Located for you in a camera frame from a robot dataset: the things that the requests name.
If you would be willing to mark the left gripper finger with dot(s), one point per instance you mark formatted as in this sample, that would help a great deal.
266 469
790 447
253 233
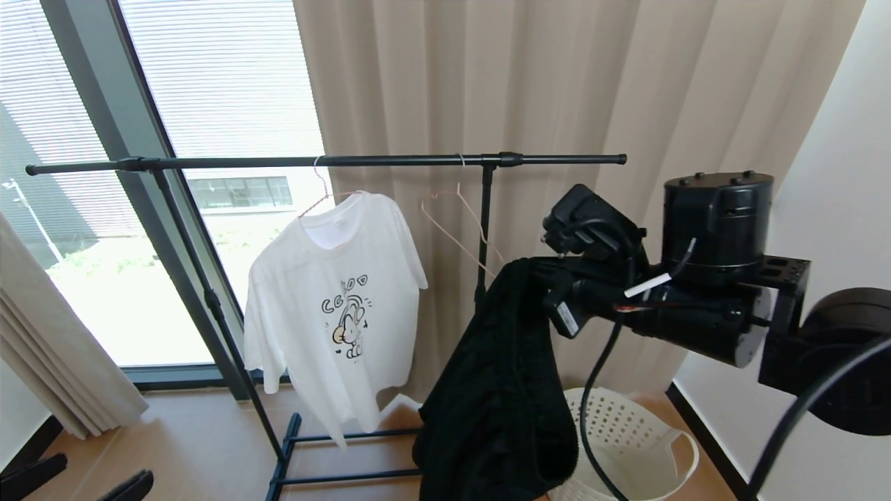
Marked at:
28 480
129 488

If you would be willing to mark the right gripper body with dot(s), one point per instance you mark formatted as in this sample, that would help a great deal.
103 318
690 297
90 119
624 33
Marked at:
682 320

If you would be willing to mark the black garment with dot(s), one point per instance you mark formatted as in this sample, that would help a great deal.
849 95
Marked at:
494 390

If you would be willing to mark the pink clothes hanger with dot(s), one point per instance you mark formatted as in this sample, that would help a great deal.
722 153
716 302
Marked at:
321 184
445 233

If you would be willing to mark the white printed T-shirt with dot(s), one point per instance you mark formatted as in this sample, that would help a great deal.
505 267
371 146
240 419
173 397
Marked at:
334 278

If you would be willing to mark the white laundry basket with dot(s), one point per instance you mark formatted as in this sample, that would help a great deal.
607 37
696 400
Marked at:
626 431

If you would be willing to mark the black clothes rack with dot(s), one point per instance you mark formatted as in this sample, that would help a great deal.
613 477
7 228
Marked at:
348 161

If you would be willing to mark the beige curtain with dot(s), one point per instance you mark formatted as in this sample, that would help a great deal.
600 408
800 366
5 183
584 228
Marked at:
522 83

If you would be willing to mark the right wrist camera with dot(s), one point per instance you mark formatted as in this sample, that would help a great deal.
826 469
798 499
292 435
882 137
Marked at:
592 223

